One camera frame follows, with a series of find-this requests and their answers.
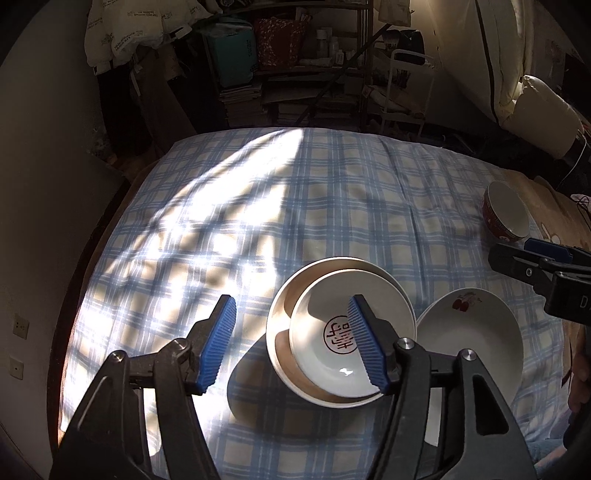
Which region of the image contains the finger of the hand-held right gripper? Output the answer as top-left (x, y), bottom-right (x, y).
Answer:
top-left (489, 243), bottom-right (559, 297)
top-left (524, 237), bottom-right (591, 267)

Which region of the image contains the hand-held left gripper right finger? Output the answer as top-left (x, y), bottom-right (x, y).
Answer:
top-left (346, 295), bottom-right (539, 480)

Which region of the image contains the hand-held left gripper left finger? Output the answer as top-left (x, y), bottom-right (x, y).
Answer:
top-left (48, 294), bottom-right (238, 480)

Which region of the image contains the red patterned bowl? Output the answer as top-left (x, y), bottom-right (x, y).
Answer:
top-left (290, 269), bottom-right (417, 400)
top-left (482, 181), bottom-right (531, 243)

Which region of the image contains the white cherry-print plate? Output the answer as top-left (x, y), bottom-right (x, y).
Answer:
top-left (416, 287), bottom-right (525, 448)
top-left (416, 295), bottom-right (448, 333)

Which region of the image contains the large white bowl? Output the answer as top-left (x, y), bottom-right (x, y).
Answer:
top-left (266, 258), bottom-right (403, 409)

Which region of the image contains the person's right hand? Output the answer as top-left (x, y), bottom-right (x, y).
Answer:
top-left (566, 339), bottom-right (591, 414)

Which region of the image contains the white duvet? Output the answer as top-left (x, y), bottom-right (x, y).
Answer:
top-left (475, 0), bottom-right (588, 160)

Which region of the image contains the blue plaid bed sheet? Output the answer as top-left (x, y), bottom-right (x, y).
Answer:
top-left (58, 127), bottom-right (573, 480)

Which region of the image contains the white metal cart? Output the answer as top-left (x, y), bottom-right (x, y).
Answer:
top-left (381, 50), bottom-right (435, 139)

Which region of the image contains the stack of books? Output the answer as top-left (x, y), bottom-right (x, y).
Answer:
top-left (219, 83), bottom-right (265, 131)

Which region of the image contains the cluttered storage shelf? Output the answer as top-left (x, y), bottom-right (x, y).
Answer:
top-left (249, 0), bottom-right (376, 126)

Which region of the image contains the teal box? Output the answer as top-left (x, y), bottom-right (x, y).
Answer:
top-left (205, 18), bottom-right (259, 88)

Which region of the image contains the red patterned cushion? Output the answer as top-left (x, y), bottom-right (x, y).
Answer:
top-left (254, 17), bottom-right (306, 70)

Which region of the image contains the white printed bag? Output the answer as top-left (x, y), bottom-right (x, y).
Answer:
top-left (85, 0), bottom-right (208, 75)

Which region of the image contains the thin cable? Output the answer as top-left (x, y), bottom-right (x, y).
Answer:
top-left (556, 136), bottom-right (591, 208)

